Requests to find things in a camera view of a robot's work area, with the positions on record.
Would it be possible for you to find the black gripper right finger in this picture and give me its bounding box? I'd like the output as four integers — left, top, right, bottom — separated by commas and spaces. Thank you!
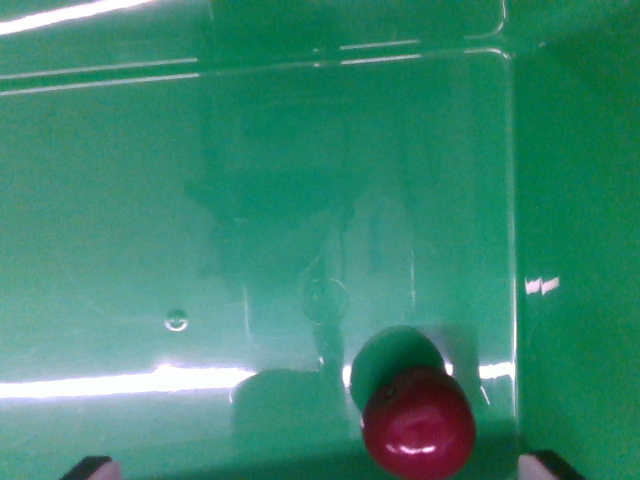
517, 449, 587, 480

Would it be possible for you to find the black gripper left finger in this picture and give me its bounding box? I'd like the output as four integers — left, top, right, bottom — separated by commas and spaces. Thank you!
59, 455, 124, 480

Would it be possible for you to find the dark red cherry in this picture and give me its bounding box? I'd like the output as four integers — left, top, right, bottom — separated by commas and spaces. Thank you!
361, 367, 476, 480

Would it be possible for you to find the green plastic bin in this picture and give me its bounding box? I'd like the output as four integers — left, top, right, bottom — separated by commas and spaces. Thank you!
0, 0, 640, 480

